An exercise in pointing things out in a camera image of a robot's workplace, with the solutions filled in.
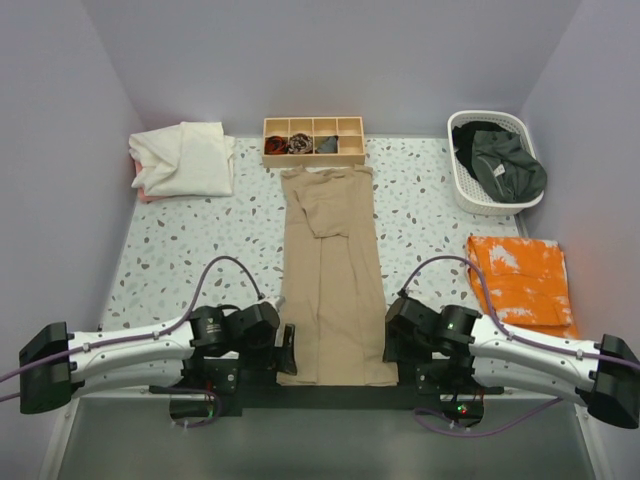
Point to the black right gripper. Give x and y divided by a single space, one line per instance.
395 340

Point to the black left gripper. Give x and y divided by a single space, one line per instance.
275 351

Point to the beige t-shirt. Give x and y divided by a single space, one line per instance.
332 281

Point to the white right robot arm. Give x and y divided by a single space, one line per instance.
458 350

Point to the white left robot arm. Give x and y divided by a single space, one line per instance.
203 352

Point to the orange tie-dye folded t-shirt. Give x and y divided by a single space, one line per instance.
526 282

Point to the white plastic laundry basket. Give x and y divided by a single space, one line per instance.
469 194

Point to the dark green t-shirt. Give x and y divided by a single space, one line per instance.
504 169

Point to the grey rolled sock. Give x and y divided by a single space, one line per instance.
325 145

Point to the black garment in basket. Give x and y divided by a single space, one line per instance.
463 136

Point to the orange black rolled sock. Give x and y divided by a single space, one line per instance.
276 145

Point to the pink folded t-shirt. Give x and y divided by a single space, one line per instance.
142 196

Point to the wooden compartment organizer box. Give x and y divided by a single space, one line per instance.
351 148

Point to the brown patterned rolled sock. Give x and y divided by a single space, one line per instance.
299 144

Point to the cream folded t-shirt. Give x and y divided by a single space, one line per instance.
188 159

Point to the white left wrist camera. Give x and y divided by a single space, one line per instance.
276 302

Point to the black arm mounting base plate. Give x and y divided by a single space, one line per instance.
238 388

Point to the aluminium frame rail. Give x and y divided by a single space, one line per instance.
129 435

